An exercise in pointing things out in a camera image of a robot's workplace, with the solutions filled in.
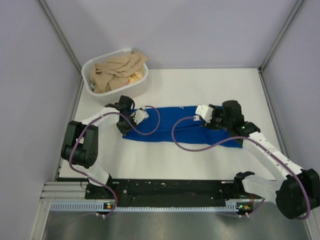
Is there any beige t-shirt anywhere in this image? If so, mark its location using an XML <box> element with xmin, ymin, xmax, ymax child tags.
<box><xmin>89</xmin><ymin>51</ymin><xmax>148</xmax><ymax>94</ymax></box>

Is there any blue printed t-shirt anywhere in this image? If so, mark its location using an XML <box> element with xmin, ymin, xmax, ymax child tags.
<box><xmin>122</xmin><ymin>106</ymin><xmax>230</xmax><ymax>145</ymax></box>

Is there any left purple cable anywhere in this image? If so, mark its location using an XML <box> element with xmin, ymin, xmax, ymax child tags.
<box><xmin>68</xmin><ymin>104</ymin><xmax>161</xmax><ymax>219</ymax></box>

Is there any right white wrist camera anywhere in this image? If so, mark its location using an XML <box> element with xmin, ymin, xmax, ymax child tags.
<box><xmin>195</xmin><ymin>105</ymin><xmax>214</xmax><ymax>123</ymax></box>

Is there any aluminium frame rail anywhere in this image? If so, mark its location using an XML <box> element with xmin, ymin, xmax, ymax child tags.
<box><xmin>40</xmin><ymin>182</ymin><xmax>88</xmax><ymax>201</ymax></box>

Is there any slotted cable duct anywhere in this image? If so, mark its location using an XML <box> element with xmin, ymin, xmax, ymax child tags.
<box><xmin>50</xmin><ymin>201</ymin><xmax>253</xmax><ymax>213</ymax></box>

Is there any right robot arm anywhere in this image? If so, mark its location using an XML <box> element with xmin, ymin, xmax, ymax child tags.
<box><xmin>195</xmin><ymin>100</ymin><xmax>320</xmax><ymax>220</ymax></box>

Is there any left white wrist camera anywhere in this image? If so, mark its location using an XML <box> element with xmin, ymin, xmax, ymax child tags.
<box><xmin>133</xmin><ymin>109</ymin><xmax>149</xmax><ymax>125</ymax></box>

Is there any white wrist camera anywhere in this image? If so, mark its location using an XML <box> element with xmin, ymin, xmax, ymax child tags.
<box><xmin>195</xmin><ymin>105</ymin><xmax>214</xmax><ymax>123</ymax></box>
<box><xmin>133</xmin><ymin>109</ymin><xmax>149</xmax><ymax>125</ymax></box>

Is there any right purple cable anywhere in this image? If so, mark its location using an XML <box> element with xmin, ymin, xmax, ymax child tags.
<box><xmin>171</xmin><ymin>115</ymin><xmax>312</xmax><ymax>220</ymax></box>

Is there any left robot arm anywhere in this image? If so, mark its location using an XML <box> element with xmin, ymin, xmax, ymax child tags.
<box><xmin>61</xmin><ymin>95</ymin><xmax>139</xmax><ymax>199</ymax></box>

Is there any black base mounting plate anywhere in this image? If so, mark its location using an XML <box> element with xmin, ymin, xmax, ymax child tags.
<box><xmin>84</xmin><ymin>178</ymin><xmax>265</xmax><ymax>208</ymax></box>

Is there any white plastic laundry basket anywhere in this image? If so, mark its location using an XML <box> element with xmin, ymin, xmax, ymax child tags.
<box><xmin>81</xmin><ymin>48</ymin><xmax>149</xmax><ymax>105</ymax></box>

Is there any purple cable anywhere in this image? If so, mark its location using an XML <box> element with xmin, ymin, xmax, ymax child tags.
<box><xmin>171</xmin><ymin>115</ymin><xmax>312</xmax><ymax>220</ymax></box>
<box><xmin>68</xmin><ymin>104</ymin><xmax>161</xmax><ymax>219</ymax></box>

